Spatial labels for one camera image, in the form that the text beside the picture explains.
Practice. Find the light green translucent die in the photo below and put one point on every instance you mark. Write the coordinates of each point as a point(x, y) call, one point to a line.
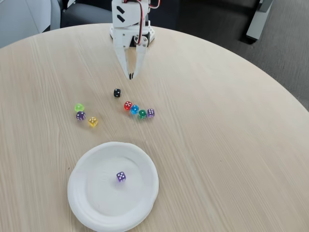
point(79, 107)

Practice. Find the red translucent die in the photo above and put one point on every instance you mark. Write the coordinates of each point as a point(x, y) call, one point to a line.
point(127, 106)

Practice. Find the dark green translucent die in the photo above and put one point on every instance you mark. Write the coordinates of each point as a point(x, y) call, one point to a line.
point(142, 114)

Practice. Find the black die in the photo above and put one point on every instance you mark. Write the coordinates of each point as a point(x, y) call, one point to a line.
point(117, 93)

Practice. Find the dark grey office chair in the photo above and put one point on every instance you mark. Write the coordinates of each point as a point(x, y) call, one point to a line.
point(82, 14)

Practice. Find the blue translucent die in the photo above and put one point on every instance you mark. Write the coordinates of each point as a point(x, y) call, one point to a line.
point(134, 109)

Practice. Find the white paper plate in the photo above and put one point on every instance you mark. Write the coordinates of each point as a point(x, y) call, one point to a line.
point(101, 198)

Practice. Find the yellow translucent die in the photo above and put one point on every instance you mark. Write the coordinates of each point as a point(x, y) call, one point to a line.
point(93, 122)

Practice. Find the grey desk leg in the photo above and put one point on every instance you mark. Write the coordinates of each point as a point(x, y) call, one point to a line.
point(257, 21)

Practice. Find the purple translucent die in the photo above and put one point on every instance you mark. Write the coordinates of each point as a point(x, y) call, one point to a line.
point(121, 177)
point(80, 116)
point(150, 112)

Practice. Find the white cabinet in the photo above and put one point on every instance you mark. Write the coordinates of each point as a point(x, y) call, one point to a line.
point(21, 19)

